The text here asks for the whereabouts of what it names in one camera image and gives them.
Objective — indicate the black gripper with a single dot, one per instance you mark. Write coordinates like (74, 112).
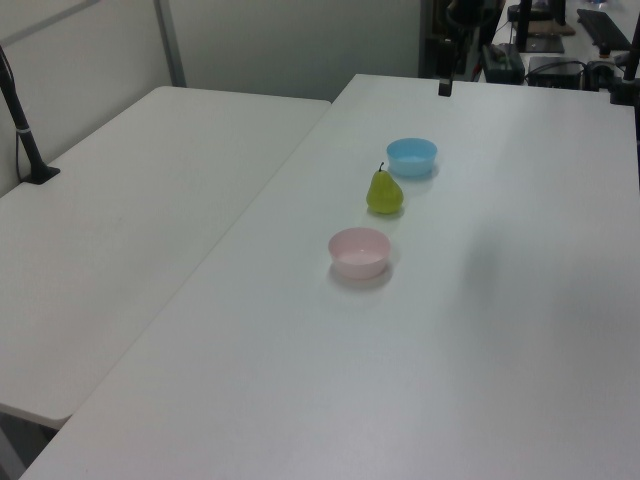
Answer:
(446, 57)

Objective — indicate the green pear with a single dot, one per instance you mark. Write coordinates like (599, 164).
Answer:
(384, 195)

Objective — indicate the blue plastic bowl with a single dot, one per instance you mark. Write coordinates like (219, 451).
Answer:
(412, 161)

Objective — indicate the pink plastic bowl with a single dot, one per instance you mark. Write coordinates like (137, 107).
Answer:
(358, 260)

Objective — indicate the dark green and black device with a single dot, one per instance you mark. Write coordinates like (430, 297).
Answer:
(501, 62)

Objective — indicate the black monitor stand with base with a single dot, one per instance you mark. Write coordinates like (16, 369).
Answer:
(526, 30)

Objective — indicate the black electronics box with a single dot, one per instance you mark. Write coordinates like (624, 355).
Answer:
(555, 71)

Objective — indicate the black clamp with orange knob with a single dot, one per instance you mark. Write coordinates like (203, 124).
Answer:
(600, 67)

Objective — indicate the black keyboard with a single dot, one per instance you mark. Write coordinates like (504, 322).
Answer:
(602, 27)

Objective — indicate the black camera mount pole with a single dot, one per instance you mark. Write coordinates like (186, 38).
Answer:
(631, 65)

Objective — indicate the black camera stand pole with clamp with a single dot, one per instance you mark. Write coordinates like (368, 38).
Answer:
(26, 140)

